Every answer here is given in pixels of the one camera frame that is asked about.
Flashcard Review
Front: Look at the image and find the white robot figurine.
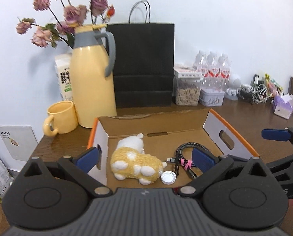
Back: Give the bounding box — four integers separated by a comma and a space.
224, 74, 242, 101

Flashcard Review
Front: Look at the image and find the red cardboard box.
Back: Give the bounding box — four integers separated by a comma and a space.
88, 109, 258, 190

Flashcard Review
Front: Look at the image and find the dried pink rose bouquet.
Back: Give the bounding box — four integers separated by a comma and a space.
16, 0, 116, 49

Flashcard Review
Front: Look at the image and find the white milk carton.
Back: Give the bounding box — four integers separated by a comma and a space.
55, 53, 73, 101

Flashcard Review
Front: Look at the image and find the yellow white plush toy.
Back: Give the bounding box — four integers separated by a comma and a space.
110, 133, 167, 185

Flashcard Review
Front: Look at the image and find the braided black usb cable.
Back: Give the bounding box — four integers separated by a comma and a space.
167, 142, 211, 180

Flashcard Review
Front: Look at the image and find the tangled cables pile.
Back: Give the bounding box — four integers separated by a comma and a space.
237, 73, 272, 105

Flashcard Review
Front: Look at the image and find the water bottle right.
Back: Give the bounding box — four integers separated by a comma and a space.
218, 53, 231, 91

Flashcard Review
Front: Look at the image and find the water bottle middle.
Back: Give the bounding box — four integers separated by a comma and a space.
207, 52, 220, 88

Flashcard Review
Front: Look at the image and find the water bottle left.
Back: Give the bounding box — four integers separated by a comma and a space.
193, 50, 209, 78

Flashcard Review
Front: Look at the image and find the white wall panel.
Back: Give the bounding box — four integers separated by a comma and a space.
0, 126, 38, 161

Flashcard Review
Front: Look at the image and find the black paper bag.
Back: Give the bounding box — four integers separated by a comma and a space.
107, 0, 175, 108

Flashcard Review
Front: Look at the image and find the yellow thermos jug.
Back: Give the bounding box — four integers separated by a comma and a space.
70, 24, 117, 128

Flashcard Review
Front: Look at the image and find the small white box on container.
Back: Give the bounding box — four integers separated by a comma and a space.
174, 64, 204, 79

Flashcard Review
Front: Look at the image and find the clear seed container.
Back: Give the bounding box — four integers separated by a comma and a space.
175, 77, 203, 106

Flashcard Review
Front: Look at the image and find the small white cap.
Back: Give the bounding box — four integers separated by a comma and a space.
161, 171, 177, 185

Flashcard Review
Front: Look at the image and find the water bottle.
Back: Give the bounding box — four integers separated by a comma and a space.
218, 53, 231, 91
193, 50, 209, 78
207, 52, 220, 88

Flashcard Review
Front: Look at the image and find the yellow mug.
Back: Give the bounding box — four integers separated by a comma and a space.
43, 101, 78, 137

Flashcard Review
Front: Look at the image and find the colourful snack packet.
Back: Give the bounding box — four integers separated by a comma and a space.
264, 74, 283, 96

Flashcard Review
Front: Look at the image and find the purple tissue pack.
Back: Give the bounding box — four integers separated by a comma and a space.
273, 94, 293, 120

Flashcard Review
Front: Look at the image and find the white tin box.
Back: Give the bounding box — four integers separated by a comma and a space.
199, 87, 225, 107

